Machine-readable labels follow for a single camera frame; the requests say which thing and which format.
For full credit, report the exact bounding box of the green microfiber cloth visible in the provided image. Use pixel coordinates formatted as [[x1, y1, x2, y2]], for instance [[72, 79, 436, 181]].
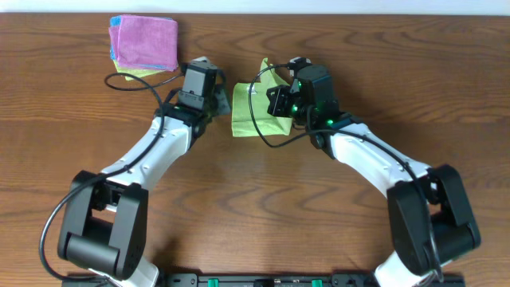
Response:
[[231, 69, 292, 137]]

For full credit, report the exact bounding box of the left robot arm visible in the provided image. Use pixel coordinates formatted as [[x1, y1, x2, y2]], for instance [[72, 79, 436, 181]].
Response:
[[55, 70, 230, 286]]

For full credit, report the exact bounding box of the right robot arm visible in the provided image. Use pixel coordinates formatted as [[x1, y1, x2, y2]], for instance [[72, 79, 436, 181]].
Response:
[[266, 85, 481, 286]]

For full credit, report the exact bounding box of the green folded cloth in stack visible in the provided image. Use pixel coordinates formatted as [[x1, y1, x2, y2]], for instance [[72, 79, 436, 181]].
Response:
[[113, 60, 163, 78]]

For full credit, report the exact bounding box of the pink folded cloth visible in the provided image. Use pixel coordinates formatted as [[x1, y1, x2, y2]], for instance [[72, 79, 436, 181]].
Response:
[[108, 14, 179, 73]]

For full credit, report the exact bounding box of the blue folded cloth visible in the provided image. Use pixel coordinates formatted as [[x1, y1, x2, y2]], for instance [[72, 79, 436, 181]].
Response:
[[109, 15, 175, 70]]

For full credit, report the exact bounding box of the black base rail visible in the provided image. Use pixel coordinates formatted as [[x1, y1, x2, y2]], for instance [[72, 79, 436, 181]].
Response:
[[61, 272, 466, 287]]

